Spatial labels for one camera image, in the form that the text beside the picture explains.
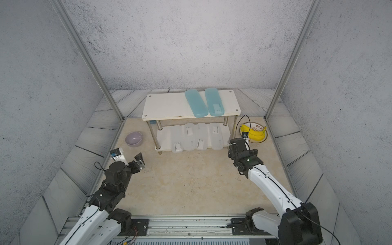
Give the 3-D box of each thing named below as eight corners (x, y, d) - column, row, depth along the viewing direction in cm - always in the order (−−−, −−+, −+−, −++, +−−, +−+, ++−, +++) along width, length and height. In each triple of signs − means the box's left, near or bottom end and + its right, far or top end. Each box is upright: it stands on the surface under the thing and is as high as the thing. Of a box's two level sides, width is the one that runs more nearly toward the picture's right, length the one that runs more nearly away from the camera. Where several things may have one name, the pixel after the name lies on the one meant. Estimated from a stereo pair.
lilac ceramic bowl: (126, 148, 106) (123, 143, 101) (131, 137, 113) (128, 131, 108) (141, 148, 106) (139, 143, 101) (145, 137, 113) (143, 131, 108)
